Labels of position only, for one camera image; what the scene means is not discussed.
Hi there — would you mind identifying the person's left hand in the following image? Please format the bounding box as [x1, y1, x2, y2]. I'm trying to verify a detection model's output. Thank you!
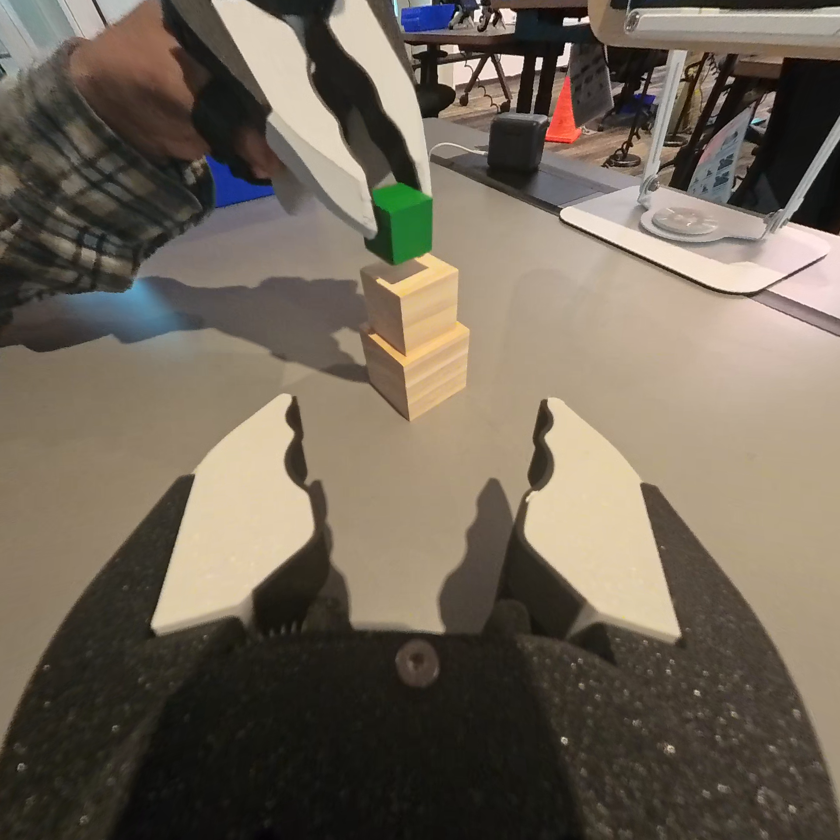
[69, 0, 214, 165]

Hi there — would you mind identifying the orange traffic cone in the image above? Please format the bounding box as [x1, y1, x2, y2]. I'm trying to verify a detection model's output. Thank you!
[545, 75, 583, 144]

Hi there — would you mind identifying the person's left forearm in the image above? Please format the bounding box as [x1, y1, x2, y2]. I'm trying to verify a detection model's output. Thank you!
[0, 39, 217, 329]

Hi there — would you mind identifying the grey printed sign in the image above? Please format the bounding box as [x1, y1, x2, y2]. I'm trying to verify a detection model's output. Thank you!
[567, 42, 616, 129]

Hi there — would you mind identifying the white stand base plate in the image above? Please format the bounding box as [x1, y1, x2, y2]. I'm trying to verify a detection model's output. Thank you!
[559, 184, 831, 295]

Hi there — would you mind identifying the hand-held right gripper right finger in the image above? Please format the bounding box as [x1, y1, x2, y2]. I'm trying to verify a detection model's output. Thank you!
[502, 398, 682, 647]

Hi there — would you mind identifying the black desk strip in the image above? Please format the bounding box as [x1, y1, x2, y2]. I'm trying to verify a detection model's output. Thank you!
[430, 154, 641, 214]

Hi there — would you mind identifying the large pale wooden cube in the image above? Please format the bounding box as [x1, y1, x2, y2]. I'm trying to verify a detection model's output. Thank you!
[360, 320, 471, 422]

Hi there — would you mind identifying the blue plastic bin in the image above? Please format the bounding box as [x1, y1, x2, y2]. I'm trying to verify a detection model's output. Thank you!
[206, 154, 277, 210]

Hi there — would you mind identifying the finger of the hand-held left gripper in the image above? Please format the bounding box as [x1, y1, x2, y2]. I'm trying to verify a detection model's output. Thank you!
[211, 0, 380, 238]
[308, 0, 434, 196]

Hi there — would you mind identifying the printed display card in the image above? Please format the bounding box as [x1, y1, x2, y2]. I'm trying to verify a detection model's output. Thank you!
[688, 105, 756, 206]

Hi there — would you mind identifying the dark wooden table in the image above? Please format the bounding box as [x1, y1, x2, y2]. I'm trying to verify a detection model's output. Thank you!
[403, 26, 592, 116]

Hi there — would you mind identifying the white tablet stand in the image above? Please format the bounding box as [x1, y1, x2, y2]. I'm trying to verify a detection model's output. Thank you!
[617, 10, 840, 245]

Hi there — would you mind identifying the medium pale wooden cube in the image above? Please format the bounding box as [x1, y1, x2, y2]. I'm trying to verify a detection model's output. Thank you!
[360, 255, 459, 357]

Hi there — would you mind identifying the dark grey cube device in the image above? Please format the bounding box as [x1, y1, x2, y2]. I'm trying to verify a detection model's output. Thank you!
[487, 113, 551, 173]

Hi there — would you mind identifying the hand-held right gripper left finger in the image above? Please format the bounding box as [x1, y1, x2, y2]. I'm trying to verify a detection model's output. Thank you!
[151, 394, 332, 636]

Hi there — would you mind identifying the green wooden cube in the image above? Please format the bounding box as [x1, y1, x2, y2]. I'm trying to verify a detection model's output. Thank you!
[364, 184, 434, 266]

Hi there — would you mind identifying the black coiled cable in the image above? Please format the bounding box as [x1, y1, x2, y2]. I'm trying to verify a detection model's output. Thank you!
[607, 112, 642, 168]

